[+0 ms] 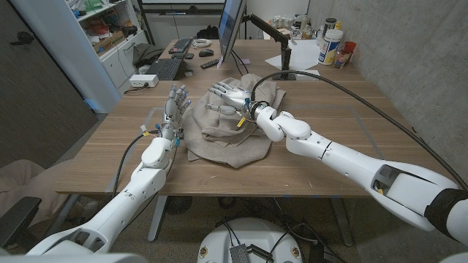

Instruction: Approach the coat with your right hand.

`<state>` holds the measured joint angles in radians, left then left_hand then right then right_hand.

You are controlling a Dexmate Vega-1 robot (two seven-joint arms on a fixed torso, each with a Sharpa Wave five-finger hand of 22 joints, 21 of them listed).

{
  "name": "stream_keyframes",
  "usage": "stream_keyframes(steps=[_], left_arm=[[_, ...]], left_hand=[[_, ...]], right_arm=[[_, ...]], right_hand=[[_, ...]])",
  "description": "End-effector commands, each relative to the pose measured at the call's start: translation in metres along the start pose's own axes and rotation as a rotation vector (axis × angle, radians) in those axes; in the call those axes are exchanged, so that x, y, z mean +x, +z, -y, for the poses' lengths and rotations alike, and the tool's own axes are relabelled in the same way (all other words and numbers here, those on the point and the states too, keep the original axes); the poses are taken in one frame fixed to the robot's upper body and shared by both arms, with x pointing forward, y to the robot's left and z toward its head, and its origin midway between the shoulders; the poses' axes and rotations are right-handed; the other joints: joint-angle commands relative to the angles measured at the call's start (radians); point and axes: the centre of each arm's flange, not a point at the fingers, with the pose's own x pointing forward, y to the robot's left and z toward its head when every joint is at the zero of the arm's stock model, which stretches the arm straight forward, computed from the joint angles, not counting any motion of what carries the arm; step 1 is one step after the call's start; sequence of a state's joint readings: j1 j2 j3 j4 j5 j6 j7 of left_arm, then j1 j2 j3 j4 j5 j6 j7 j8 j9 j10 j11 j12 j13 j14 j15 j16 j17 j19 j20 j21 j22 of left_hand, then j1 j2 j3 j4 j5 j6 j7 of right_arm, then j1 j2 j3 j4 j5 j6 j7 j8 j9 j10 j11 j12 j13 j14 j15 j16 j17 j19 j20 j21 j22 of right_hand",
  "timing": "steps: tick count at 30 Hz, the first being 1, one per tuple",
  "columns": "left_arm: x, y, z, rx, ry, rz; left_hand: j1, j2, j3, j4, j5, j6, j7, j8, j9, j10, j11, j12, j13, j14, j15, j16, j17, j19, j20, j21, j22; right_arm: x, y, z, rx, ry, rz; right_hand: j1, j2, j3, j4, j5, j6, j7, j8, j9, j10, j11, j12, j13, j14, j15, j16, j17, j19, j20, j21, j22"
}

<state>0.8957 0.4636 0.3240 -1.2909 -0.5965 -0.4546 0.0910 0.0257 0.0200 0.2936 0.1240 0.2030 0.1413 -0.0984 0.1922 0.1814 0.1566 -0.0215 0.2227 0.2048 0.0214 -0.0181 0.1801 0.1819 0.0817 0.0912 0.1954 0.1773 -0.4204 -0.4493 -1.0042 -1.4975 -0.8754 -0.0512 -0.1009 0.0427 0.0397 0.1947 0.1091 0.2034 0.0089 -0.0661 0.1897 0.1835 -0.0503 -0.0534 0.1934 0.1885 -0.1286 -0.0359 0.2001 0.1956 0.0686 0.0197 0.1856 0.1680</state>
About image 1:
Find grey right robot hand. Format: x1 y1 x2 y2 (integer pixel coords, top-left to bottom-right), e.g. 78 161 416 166
204 81 257 121

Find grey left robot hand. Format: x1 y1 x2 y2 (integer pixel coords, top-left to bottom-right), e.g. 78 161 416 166
159 83 192 142

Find beige coat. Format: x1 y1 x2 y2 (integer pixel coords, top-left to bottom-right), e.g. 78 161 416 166
181 72 287 169

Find white power box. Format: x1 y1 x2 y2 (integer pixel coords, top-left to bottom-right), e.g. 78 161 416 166
129 74 160 88

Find black remote control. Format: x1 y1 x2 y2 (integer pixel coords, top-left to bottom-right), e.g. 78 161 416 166
200 57 222 70

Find black keyboard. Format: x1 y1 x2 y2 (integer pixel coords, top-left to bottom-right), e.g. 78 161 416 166
167 37 194 55
145 57 184 81

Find olive green jacket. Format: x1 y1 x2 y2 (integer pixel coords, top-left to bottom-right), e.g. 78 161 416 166
132 42 165 69

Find black bag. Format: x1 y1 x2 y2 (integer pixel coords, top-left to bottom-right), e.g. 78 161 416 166
196 24 220 40

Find computer monitor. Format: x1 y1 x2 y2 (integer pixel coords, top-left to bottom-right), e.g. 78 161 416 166
218 0 248 64

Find white paper sheet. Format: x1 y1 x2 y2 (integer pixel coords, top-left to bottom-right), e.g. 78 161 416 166
264 39 322 72

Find small flat white box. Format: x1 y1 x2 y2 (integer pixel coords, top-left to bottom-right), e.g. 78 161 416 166
295 69 321 79

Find cardboard box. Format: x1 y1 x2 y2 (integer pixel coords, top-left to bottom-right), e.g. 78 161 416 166
91 31 126 54

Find grey metal table leg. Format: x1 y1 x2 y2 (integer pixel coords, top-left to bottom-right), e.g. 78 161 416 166
147 195 169 243
328 197 354 248

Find white wipes canister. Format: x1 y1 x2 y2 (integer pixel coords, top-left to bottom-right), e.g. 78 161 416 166
317 28 344 66

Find clear glass jar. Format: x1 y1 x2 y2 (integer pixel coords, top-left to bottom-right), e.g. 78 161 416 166
333 49 351 69

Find white shelf cabinet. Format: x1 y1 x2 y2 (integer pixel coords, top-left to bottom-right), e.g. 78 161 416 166
10 0 149 114

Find white robot torso base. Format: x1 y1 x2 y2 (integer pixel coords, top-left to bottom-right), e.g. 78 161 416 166
197 218 303 263

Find beige trousers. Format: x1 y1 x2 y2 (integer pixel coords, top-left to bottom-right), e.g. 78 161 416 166
0 159 76 227

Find black chair armrest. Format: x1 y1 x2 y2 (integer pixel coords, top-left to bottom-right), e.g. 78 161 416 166
0 197 42 248

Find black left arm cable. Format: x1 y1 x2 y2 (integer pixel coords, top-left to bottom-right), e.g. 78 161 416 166
111 130 162 198

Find black door handle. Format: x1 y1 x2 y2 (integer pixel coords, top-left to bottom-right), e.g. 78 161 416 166
10 31 36 46

